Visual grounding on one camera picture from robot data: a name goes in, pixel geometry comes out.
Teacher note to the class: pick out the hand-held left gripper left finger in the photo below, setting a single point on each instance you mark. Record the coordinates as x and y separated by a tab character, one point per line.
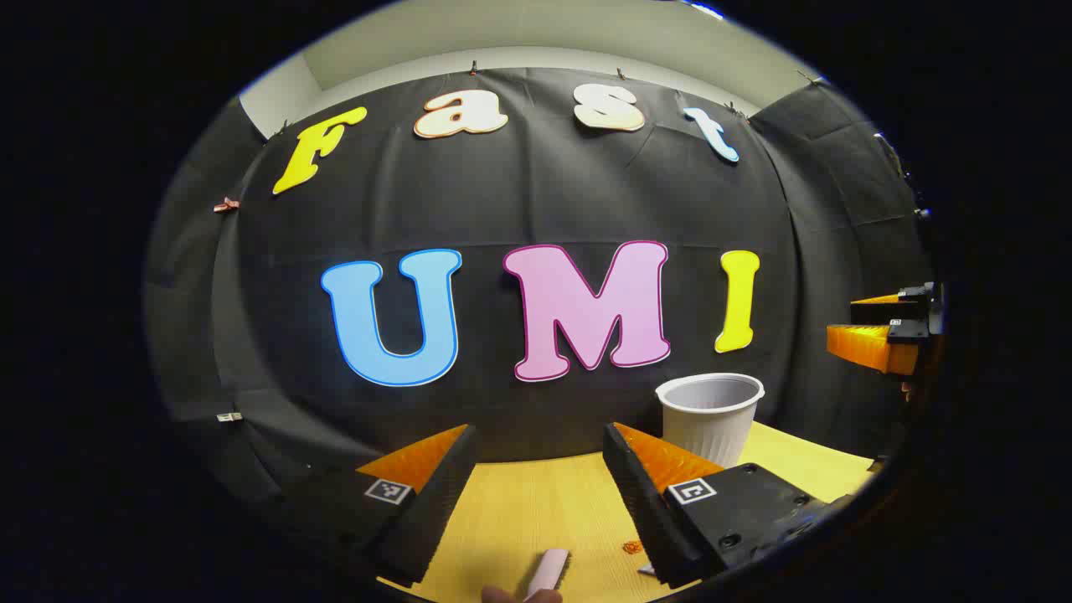
440	511

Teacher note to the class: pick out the white ribbed garbage bin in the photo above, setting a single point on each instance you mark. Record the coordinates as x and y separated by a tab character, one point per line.
708	427

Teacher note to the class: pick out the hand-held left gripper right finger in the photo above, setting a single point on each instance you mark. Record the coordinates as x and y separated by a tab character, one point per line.
641	511

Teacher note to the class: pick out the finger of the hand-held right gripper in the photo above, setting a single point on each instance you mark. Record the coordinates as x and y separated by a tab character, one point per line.
888	312
871	347

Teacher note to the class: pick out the small red cloth clip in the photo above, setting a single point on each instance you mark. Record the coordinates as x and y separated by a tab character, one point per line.
226	204

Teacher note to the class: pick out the orange paper trash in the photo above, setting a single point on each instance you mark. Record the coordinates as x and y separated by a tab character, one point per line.
631	547

